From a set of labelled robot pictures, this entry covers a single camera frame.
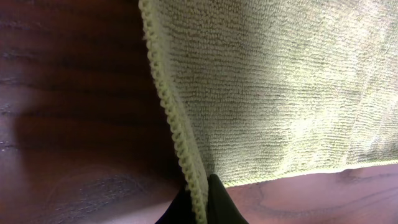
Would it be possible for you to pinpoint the green microfiber cloth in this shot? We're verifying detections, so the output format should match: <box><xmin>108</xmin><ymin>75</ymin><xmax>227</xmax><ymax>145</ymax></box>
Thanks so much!
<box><xmin>139</xmin><ymin>0</ymin><xmax>397</xmax><ymax>223</ymax></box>

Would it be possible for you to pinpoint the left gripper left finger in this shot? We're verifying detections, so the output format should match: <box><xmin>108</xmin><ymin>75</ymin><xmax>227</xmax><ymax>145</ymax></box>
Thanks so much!
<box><xmin>155</xmin><ymin>187</ymin><xmax>196</xmax><ymax>224</ymax></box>

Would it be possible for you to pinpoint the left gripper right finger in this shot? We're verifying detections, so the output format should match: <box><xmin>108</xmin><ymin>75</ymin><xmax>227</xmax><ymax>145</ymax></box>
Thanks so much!
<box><xmin>208</xmin><ymin>174</ymin><xmax>248</xmax><ymax>224</ymax></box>

